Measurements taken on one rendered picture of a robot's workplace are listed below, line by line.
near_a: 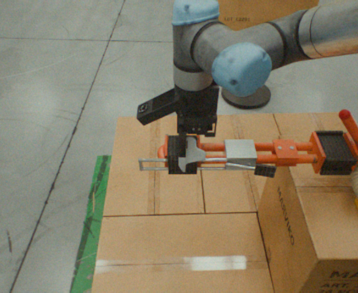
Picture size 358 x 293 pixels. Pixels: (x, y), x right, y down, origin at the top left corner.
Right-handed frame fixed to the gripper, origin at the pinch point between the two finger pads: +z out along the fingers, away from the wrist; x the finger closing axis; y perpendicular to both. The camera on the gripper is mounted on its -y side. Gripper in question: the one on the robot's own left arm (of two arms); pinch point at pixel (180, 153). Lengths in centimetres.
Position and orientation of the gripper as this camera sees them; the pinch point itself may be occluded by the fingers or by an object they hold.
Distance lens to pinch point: 78.3
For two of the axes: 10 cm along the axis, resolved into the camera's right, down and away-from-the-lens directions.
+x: 0.0, -7.2, 7.0
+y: 10.0, 0.0, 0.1
